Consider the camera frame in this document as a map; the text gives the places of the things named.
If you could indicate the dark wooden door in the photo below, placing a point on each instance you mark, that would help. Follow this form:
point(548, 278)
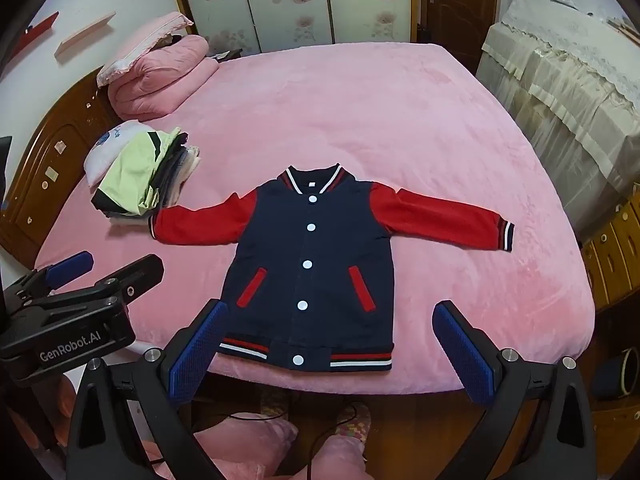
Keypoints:
point(457, 0)

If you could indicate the red wall shelf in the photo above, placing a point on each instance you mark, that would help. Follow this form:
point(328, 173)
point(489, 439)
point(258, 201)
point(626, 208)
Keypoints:
point(32, 36)

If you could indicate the floral sliding door wardrobe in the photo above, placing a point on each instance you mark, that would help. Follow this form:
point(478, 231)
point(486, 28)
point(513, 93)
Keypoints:
point(300, 0)

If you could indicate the folded pink quilt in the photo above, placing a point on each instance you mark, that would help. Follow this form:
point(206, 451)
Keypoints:
point(165, 72)

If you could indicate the person's pink-clad leg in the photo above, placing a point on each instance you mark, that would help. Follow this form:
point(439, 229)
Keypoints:
point(340, 457)
point(240, 442)

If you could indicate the wooden headboard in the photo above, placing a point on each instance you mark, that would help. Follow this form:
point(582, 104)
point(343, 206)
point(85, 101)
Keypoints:
point(47, 160)

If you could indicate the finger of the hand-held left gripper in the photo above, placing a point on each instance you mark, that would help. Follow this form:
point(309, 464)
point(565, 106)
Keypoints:
point(70, 265)
point(135, 272)

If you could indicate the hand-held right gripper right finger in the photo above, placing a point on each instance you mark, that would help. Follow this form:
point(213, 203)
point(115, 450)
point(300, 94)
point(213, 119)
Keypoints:
point(462, 355)

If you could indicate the wooden drawer cabinet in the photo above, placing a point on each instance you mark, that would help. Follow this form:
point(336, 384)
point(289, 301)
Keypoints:
point(617, 255)

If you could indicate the dark round basket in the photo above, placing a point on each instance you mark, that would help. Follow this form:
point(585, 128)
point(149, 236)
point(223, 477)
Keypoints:
point(615, 375)

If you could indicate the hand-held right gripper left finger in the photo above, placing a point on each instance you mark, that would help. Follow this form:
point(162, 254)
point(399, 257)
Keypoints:
point(197, 355)

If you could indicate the stack of folded clothes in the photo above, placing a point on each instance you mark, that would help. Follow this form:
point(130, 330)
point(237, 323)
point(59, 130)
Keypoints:
point(132, 177)

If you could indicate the patterned slipper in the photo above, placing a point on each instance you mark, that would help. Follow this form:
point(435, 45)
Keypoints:
point(352, 417)

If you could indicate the cream lace furniture cover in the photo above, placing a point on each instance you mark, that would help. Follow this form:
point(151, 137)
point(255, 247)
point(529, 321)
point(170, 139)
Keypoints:
point(565, 70)

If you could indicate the navy and red varsity jacket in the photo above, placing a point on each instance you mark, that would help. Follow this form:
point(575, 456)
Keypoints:
point(280, 240)

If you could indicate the pink pillow with lace edge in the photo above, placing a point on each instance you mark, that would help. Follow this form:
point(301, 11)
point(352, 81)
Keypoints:
point(142, 45)

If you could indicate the pink wall shelf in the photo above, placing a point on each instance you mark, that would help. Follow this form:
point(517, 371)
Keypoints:
point(82, 36)

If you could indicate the pink fleece bed blanket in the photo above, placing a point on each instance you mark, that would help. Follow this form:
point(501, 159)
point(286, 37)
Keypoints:
point(350, 110)

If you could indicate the white printed pillow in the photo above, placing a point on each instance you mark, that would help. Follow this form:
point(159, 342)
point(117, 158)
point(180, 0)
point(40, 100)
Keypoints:
point(107, 145)

